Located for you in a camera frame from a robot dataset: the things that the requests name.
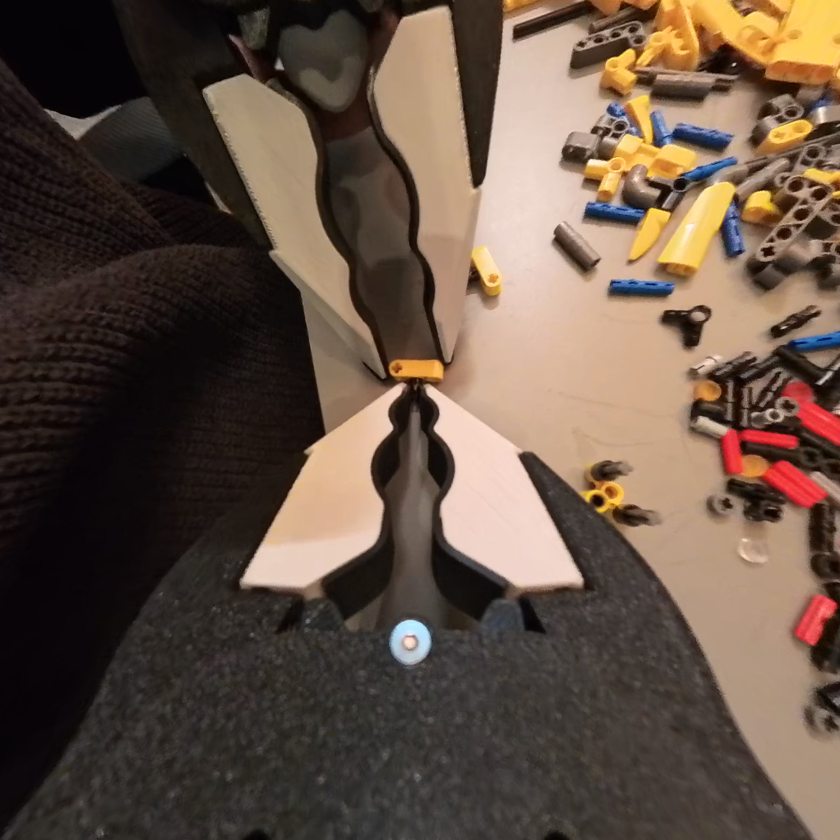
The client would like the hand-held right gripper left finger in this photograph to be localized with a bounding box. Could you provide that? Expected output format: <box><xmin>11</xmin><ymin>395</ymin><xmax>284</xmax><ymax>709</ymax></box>
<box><xmin>239</xmin><ymin>382</ymin><xmax>414</xmax><ymax>619</ymax></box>

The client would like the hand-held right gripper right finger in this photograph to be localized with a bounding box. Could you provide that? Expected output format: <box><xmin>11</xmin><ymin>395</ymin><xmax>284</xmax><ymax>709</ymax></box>
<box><xmin>419</xmin><ymin>382</ymin><xmax>586</xmax><ymax>622</ymax></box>

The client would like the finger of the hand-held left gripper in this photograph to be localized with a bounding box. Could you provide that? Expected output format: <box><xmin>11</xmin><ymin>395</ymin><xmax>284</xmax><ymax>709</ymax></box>
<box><xmin>367</xmin><ymin>0</ymin><xmax>484</xmax><ymax>366</ymax></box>
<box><xmin>202</xmin><ymin>72</ymin><xmax>388</xmax><ymax>382</ymax></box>

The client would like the grey elbow pipe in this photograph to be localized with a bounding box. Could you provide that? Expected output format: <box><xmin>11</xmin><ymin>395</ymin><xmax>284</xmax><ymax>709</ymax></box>
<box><xmin>621</xmin><ymin>163</ymin><xmax>661</xmax><ymax>210</ymax></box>

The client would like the black long axle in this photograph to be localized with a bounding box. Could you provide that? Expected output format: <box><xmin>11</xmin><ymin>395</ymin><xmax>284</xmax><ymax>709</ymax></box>
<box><xmin>512</xmin><ymin>0</ymin><xmax>595</xmax><ymax>40</ymax></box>

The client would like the cluster of yellow pinned beams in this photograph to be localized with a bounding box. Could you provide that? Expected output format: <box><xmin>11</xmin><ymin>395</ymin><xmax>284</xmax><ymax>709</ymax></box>
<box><xmin>580</xmin><ymin>458</ymin><xmax>661</xmax><ymax>530</ymax></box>

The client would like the yellow cross connector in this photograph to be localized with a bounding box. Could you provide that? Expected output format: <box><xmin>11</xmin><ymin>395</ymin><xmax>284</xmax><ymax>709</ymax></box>
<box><xmin>583</xmin><ymin>155</ymin><xmax>628</xmax><ymax>202</ymax></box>

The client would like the yellow pointed fin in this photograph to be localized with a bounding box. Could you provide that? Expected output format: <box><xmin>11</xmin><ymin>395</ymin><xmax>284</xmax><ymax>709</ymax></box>
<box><xmin>623</xmin><ymin>94</ymin><xmax>652</xmax><ymax>143</ymax></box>
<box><xmin>627</xmin><ymin>207</ymin><xmax>672</xmax><ymax>263</ymax></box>

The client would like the grey tube connector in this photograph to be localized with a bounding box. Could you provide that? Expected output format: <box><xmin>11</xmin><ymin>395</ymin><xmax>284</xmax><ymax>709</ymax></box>
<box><xmin>553</xmin><ymin>221</ymin><xmax>602</xmax><ymax>272</ymax></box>

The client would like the dark knit sweater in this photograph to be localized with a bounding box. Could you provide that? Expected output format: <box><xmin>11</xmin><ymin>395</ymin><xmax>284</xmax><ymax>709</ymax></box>
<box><xmin>0</xmin><ymin>56</ymin><xmax>326</xmax><ymax>808</ymax></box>

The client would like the black three-way connector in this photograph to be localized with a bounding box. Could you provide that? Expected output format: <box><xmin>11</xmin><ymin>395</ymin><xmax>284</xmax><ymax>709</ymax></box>
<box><xmin>660</xmin><ymin>304</ymin><xmax>714</xmax><ymax>348</ymax></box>

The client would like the yellow wedge panel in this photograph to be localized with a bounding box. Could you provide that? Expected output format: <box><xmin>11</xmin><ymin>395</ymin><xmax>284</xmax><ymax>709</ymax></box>
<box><xmin>657</xmin><ymin>181</ymin><xmax>738</xmax><ymax>277</ymax></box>

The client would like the pile of black red pins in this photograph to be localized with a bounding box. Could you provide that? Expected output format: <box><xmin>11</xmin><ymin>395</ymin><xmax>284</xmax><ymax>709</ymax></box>
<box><xmin>688</xmin><ymin>348</ymin><xmax>840</xmax><ymax>736</ymax></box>

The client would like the heap of grey yellow parts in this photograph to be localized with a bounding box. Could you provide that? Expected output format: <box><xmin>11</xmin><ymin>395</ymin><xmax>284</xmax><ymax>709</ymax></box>
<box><xmin>505</xmin><ymin>0</ymin><xmax>840</xmax><ymax>178</ymax></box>

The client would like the black long pin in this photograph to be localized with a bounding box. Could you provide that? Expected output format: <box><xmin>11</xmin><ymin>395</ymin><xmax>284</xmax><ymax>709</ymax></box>
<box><xmin>768</xmin><ymin>304</ymin><xmax>823</xmax><ymax>340</ymax></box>

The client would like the yellow bracket piece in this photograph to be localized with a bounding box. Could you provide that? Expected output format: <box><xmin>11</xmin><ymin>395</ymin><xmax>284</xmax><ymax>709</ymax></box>
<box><xmin>613</xmin><ymin>134</ymin><xmax>697</xmax><ymax>179</ymax></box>

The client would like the grey perforated frame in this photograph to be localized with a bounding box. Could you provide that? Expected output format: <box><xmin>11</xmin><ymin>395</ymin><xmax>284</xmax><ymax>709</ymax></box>
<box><xmin>748</xmin><ymin>141</ymin><xmax>840</xmax><ymax>290</ymax></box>

